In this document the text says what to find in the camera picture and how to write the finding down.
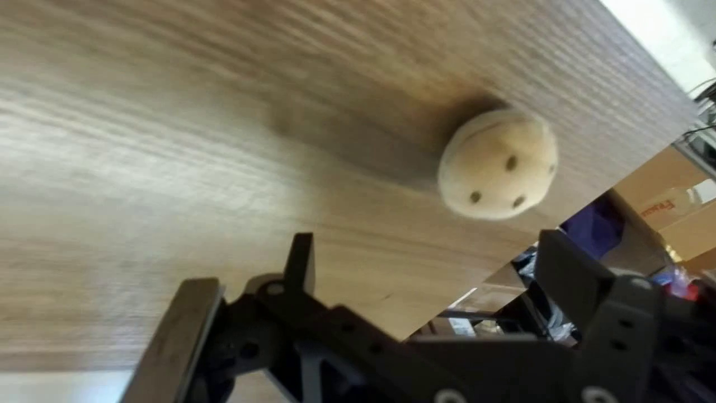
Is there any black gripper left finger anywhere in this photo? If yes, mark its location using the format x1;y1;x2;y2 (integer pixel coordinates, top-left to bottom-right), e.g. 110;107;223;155
121;230;319;403

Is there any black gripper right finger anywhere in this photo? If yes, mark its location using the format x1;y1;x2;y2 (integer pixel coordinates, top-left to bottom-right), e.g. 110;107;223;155
535;228;663;403

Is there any beige toy potato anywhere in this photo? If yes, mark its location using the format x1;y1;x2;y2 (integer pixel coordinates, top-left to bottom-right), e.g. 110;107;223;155
437;107;562;222

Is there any purple cloth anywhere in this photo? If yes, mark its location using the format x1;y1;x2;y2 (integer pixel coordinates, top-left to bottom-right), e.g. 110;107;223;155
560;196;623;260

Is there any large cardboard box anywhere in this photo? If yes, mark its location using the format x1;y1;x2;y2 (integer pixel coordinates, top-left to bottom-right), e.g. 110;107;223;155
610;144;716;278

